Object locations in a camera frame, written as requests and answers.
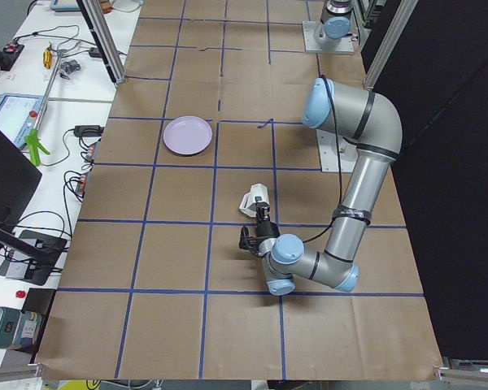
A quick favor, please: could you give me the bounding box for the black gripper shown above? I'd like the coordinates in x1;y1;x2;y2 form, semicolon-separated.
251;206;280;257

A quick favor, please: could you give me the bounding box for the white faceted cup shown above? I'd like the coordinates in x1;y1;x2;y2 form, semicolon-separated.
238;184;270;218

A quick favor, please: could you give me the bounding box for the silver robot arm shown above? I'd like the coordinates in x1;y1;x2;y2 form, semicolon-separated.
268;1;364;226
239;76;403;296

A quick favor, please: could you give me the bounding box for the lilac plate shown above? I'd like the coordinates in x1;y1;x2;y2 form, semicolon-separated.
163;115;212;155

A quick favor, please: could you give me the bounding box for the brown paper table cover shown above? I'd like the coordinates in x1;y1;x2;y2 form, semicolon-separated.
34;0;444;382

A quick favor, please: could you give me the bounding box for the black power adapter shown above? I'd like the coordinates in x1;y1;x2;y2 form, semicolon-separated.
73;125;104;137

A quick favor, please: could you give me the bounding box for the black monitor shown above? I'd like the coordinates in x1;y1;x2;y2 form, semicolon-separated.
0;131;41;233

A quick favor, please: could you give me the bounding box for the black monitor stand base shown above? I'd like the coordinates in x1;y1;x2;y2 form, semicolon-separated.
0;230;68;286

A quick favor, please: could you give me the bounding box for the yellow tool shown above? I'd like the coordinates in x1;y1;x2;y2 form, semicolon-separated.
42;47;53;69

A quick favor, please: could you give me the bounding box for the teach pendant tablet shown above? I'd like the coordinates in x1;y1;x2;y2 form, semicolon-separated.
0;93;42;150

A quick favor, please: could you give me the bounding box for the green box device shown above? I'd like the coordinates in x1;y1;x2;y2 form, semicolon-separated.
0;307;43;349

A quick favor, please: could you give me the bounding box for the black power strip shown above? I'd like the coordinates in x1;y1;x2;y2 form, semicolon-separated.
0;41;24;72

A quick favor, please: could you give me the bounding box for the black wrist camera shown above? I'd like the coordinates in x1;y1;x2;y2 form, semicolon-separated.
238;226;258;255

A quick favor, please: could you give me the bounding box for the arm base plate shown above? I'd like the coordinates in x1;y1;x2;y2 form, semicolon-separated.
316;122;386;175
302;21;355;54

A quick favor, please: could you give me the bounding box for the green handled reacher tool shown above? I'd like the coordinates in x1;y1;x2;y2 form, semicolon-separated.
24;50;63;167

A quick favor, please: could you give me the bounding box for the aluminium frame post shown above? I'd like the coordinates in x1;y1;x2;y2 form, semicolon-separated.
76;0;125;85

